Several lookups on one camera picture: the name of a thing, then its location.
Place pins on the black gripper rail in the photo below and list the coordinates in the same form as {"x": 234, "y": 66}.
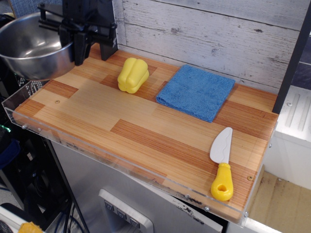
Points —
{"x": 75, "y": 21}

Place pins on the stainless steel bowl pan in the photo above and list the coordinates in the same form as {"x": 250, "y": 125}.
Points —
{"x": 33, "y": 52}

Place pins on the blue folded cloth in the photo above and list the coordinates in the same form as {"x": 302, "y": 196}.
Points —
{"x": 196, "y": 92}

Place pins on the yellow toy bell pepper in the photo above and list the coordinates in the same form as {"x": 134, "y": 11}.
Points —
{"x": 133, "y": 75}

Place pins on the black plastic crate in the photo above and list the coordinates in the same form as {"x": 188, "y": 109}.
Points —
{"x": 10, "y": 83}

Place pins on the silver toy appliance front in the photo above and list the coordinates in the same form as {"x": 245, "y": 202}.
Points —
{"x": 103, "y": 194}

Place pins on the clear acrylic table guard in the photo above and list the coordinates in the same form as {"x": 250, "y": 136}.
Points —
{"x": 157, "y": 145}

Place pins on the white toy sink unit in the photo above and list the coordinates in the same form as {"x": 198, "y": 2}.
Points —
{"x": 289, "y": 152}

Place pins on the black left frame post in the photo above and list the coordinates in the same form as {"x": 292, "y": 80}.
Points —
{"x": 106, "y": 29}

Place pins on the black frame post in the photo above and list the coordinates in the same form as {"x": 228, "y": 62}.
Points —
{"x": 294, "y": 61}
{"x": 106, "y": 29}

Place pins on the toy knife yellow handle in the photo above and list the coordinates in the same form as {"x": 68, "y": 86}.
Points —
{"x": 222, "y": 186}

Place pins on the black right frame post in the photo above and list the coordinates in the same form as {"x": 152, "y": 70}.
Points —
{"x": 294, "y": 61}

